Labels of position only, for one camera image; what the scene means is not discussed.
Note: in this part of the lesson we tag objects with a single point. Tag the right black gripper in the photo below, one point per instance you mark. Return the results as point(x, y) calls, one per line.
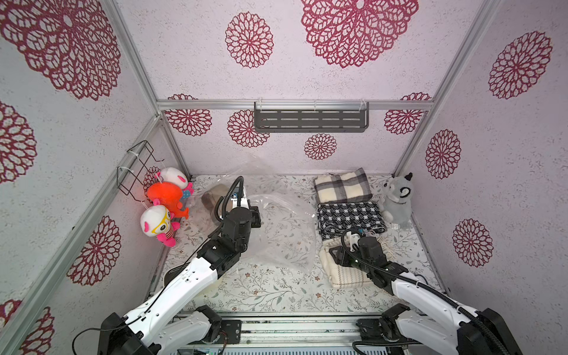
point(339, 255)

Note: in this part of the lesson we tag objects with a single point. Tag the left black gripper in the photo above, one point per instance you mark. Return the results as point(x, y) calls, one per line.
point(256, 221)

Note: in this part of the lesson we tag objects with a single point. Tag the cream fringed scarf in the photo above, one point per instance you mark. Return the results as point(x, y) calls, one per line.
point(340, 277)

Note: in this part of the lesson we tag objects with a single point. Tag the brown beige scarf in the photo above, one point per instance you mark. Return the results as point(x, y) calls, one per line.
point(213, 199)

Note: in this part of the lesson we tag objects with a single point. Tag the black white houndstooth scarf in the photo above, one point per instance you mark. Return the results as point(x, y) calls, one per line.
point(334, 219)

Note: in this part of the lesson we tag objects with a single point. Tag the clear plastic vacuum bag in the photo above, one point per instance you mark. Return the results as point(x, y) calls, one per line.
point(287, 236)

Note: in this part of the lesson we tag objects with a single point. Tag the grey cream plaid scarf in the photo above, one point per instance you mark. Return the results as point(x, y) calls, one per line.
point(350, 187)

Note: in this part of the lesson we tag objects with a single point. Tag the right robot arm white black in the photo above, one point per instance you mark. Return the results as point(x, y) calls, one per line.
point(423, 316)

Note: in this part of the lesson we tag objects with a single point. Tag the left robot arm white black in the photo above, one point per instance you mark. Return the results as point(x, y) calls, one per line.
point(151, 329)

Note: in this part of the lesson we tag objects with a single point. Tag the grey plush toy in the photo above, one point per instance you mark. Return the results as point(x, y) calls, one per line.
point(395, 201)

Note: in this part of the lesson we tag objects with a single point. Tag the white plush with yellow glasses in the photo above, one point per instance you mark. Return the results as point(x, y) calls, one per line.
point(157, 222)

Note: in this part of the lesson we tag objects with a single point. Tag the red octopus plush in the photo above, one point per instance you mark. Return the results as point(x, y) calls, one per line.
point(169, 195)

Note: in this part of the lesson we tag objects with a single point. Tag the white pink plush top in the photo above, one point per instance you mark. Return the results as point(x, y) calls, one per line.
point(175, 176)

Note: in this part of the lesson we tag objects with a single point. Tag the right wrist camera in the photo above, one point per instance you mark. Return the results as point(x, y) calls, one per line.
point(351, 238)

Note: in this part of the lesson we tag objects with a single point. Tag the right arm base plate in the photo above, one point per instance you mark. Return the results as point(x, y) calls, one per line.
point(377, 330)

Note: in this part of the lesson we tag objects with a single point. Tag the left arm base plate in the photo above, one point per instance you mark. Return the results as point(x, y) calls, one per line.
point(225, 332)

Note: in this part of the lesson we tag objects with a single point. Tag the grey metal wall shelf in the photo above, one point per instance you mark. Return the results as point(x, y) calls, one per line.
point(310, 120)

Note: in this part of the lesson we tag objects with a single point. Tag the black wire basket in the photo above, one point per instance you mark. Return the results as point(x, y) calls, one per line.
point(129, 176)

